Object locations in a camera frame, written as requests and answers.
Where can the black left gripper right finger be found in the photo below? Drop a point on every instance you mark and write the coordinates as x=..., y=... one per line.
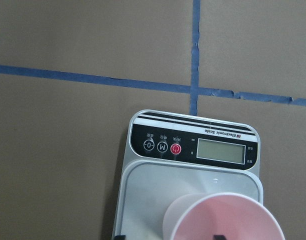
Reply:
x=219, y=237

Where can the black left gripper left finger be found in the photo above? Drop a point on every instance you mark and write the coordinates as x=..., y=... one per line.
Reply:
x=120, y=237

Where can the pink paper cup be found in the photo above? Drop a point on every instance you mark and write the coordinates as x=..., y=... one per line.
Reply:
x=236, y=216

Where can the digital kitchen scale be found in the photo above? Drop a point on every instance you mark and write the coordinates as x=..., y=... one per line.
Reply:
x=169, y=155

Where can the long blue tape line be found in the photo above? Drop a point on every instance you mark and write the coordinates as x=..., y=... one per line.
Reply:
x=149, y=85

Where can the crossing blue tape line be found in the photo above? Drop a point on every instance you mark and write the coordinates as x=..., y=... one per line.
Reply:
x=195, y=58

